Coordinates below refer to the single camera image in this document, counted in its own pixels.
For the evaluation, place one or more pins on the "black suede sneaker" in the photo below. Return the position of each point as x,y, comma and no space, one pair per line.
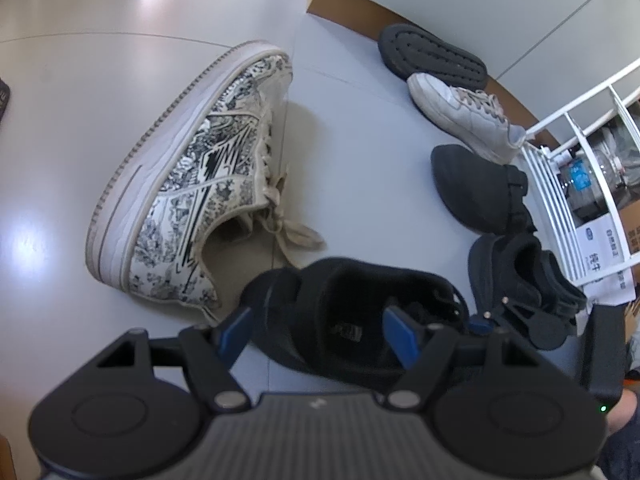
325,310
515,270

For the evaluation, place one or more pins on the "person's right forearm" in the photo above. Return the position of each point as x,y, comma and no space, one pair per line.
625,412

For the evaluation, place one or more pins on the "white shoe rack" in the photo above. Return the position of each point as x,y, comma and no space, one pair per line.
545,195

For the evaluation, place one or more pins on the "white printed sneaker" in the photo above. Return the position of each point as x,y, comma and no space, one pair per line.
200,160

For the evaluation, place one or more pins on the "white printed carton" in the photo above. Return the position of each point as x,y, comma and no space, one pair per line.
597,242

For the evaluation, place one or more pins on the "white plain sneaker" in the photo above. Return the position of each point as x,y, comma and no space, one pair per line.
460,110

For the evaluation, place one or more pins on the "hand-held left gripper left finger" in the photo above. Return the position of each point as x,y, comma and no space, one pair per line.
235,332

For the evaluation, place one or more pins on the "water bottle blue label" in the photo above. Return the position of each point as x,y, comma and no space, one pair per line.
580,175

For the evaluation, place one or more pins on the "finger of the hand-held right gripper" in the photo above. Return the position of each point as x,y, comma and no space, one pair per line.
520,312

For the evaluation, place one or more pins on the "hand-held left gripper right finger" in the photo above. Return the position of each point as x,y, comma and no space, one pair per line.
400,335

